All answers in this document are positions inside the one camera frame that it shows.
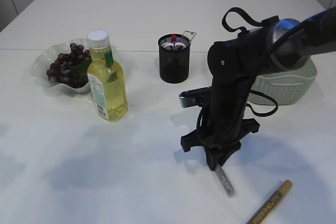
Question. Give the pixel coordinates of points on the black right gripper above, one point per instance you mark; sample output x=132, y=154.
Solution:
x=221, y=124

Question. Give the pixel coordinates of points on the red marker pen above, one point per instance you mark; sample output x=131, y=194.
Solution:
x=173, y=38

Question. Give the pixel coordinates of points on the green wavy plastic plate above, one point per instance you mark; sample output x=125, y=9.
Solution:
x=44, y=61

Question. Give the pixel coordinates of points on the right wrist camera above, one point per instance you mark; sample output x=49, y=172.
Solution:
x=197, y=97

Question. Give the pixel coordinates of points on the yellow tea bottle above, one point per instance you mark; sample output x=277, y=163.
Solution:
x=106, y=78

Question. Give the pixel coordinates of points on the gold marker pen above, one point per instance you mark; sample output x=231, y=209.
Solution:
x=271, y=203

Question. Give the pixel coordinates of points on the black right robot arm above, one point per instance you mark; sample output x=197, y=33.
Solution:
x=274, y=46

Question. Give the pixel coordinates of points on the green plastic basket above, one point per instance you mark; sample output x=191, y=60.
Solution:
x=287, y=88

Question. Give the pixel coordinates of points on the purple grape bunch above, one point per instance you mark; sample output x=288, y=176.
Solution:
x=70, y=68

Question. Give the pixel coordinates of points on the grey marker pen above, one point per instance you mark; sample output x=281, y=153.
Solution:
x=224, y=181

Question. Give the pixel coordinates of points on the blue scissors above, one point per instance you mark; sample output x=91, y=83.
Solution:
x=178, y=46

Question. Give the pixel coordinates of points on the clear plastic ruler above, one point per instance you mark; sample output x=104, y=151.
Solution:
x=187, y=37

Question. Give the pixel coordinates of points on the pink scissors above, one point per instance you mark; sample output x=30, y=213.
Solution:
x=168, y=45

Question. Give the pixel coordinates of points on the black mesh pen holder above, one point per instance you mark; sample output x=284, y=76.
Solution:
x=173, y=65

